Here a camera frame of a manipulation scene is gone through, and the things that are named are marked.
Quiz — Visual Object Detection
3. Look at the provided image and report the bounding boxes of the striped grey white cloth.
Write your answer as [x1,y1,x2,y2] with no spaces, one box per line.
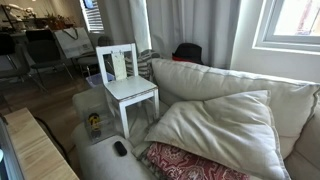
[125,49,161,80]

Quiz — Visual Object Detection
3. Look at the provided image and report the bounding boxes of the small white wooden chair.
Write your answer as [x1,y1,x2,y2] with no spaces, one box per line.
[96,43,159,139]

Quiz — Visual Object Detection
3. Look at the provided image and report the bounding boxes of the white tote bag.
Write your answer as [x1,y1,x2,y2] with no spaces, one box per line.
[54,27,94,58]

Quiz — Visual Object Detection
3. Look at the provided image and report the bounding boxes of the large beige cushion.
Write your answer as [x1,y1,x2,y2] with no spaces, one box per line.
[145,90,291,180]

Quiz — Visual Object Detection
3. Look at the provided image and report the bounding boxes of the light wooden table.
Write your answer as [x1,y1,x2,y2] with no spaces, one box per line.
[5,108,79,180]

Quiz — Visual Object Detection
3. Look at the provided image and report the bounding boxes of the white window frame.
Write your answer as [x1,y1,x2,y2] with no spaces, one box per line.
[253,0,320,54]

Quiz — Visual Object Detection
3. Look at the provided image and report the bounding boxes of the clear plastic tool package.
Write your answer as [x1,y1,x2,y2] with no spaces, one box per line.
[84,104,116,144]

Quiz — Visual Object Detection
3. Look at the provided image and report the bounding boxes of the red patterned blanket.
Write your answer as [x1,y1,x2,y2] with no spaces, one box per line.
[146,142,249,180]

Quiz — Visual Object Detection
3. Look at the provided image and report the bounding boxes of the black hat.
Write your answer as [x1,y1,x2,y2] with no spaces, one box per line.
[172,43,203,64]

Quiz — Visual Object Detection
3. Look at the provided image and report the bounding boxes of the clear plastic storage bin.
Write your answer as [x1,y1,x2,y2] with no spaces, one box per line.
[86,73,114,88]

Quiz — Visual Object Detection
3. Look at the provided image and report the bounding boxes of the grey curtains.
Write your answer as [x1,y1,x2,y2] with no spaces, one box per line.
[97,0,241,69]

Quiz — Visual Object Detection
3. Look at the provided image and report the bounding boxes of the black cable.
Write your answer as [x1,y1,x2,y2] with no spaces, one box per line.
[34,116,71,164]

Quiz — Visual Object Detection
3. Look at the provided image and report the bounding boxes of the dark chair at left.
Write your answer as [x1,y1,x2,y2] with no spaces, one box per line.
[0,32,48,93]

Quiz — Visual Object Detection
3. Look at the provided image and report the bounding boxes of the beige sofa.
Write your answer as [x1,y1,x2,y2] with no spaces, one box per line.
[73,59,320,180]

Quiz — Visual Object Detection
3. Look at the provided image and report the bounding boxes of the black folding chair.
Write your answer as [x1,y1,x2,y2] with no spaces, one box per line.
[26,29,73,84]

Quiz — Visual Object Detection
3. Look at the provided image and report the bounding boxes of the window blinds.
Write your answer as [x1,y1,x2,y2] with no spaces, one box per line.
[80,0,104,32]

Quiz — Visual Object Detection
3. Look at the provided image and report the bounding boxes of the yellow black screwdriver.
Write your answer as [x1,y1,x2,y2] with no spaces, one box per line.
[88,113,101,138]

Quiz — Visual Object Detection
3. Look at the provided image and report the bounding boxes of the black remote control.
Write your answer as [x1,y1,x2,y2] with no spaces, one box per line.
[114,141,127,156]

